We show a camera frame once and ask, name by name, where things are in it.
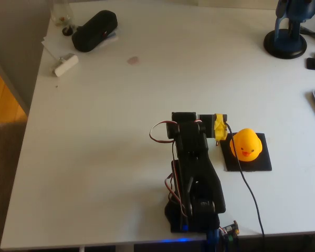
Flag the blue microphone on round base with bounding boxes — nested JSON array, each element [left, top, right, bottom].
[[263, 0, 315, 60]]

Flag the white paper sheets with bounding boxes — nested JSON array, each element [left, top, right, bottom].
[[41, 26, 119, 57]]

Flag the yellow rubber duck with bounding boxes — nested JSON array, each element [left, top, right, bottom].
[[229, 128, 263, 163]]

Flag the black square mat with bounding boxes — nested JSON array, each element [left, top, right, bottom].
[[219, 132, 273, 173]]

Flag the red white black servo wire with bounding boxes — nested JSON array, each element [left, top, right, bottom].
[[149, 120, 203, 144]]

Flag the small controller board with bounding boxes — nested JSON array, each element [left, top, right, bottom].
[[222, 219, 240, 242]]

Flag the black oblong zip case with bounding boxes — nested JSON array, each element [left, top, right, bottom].
[[71, 9, 119, 53]]

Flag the blue table clamp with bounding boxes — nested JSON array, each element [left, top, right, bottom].
[[206, 228, 224, 252]]

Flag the white power bank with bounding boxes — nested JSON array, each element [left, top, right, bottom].
[[52, 53, 79, 78]]

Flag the camera wrapped in yellow tape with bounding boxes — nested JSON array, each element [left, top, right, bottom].
[[214, 113, 228, 142]]

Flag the clear cola bottle red label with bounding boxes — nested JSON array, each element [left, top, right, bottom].
[[50, 0, 78, 37]]

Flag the dark camera cable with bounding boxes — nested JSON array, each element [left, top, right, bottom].
[[224, 120, 266, 238]]

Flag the black microphone cable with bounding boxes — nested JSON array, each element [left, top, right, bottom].
[[300, 26, 315, 44]]

